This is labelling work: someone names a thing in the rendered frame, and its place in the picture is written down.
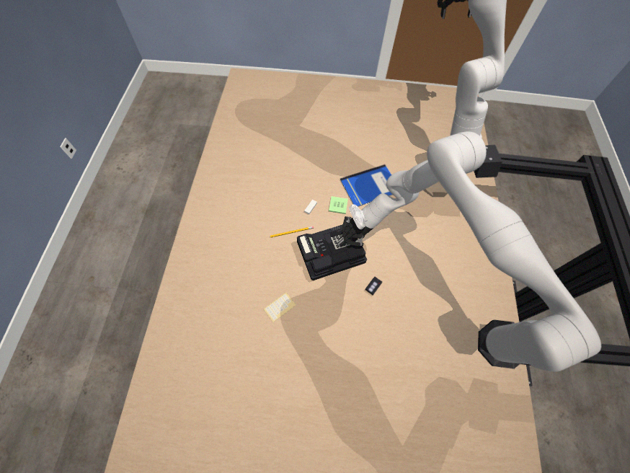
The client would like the blue notebook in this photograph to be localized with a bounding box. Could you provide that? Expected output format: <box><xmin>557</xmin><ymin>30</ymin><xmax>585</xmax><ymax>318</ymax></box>
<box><xmin>340</xmin><ymin>164</ymin><xmax>392</xmax><ymax>207</ymax></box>

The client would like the green sticky note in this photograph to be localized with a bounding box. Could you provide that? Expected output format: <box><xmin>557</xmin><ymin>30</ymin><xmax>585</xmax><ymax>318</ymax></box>
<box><xmin>329</xmin><ymin>196</ymin><xmax>348</xmax><ymax>214</ymax></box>

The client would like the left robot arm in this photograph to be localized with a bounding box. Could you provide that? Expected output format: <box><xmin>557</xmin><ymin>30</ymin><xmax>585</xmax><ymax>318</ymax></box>
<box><xmin>349</xmin><ymin>131</ymin><xmax>601</xmax><ymax>372</ymax></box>

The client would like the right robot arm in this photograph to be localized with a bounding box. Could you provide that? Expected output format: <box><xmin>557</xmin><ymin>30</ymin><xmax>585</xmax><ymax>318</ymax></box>
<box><xmin>450</xmin><ymin>0</ymin><xmax>507</xmax><ymax>138</ymax></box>

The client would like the black desk phone body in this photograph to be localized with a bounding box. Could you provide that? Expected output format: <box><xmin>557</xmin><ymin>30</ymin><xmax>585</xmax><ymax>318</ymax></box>
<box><xmin>297</xmin><ymin>225</ymin><xmax>367</xmax><ymax>280</ymax></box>

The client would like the black telephone handset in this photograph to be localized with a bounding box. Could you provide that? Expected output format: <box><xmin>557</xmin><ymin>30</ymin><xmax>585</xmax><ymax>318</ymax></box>
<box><xmin>311</xmin><ymin>246</ymin><xmax>366</xmax><ymax>273</ymax></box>

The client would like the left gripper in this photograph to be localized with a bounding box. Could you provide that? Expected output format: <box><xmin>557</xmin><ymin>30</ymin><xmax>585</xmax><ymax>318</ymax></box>
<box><xmin>337</xmin><ymin>216</ymin><xmax>372</xmax><ymax>246</ymax></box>

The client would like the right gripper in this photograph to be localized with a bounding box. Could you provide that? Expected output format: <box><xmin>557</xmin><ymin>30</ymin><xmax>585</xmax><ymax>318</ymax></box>
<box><xmin>438</xmin><ymin>0</ymin><xmax>472</xmax><ymax>19</ymax></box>

